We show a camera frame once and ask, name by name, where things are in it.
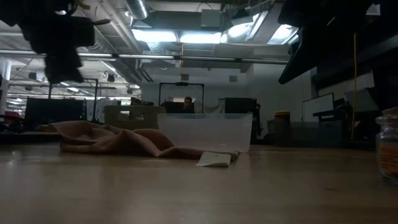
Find black cabinet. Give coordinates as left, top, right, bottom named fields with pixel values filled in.
left=224, top=97, right=259, bottom=144

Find grey ceiling box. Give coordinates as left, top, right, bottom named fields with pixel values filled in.
left=201, top=8, right=221, bottom=28

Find distant black rig frame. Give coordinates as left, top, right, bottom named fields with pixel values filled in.
left=158, top=82, right=205, bottom=114
left=48, top=77, right=99, bottom=123

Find black aluminium rig frame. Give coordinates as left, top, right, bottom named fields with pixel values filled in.
left=0, top=49, right=290, bottom=65

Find dark grey plastic bin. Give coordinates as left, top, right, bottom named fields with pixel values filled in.
left=267, top=119, right=345, bottom=147

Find small white card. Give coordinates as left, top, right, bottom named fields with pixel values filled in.
left=195, top=151, right=233, bottom=168

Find black monitor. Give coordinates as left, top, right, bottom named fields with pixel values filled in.
left=24, top=97, right=86, bottom=127

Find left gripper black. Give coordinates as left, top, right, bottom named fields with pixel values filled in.
left=18, top=15, right=96, bottom=85

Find spice jar with yellow lid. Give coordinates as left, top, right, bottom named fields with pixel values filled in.
left=273, top=110, right=292, bottom=146

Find silver ventilation duct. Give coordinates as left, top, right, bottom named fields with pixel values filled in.
left=126, top=0, right=150, bottom=21

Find ceiling light panel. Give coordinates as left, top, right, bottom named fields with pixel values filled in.
left=132, top=29, right=178, bottom=44
left=179, top=30, right=222, bottom=44

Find person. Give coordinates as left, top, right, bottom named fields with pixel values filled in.
left=182, top=96, right=196, bottom=113

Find translucent plastic bin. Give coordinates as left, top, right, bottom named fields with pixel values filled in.
left=157, top=112, right=254, bottom=153

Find beige cloth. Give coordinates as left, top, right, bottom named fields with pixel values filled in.
left=37, top=120, right=240, bottom=161

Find white board panel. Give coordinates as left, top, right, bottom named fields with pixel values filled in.
left=302, top=92, right=335, bottom=123

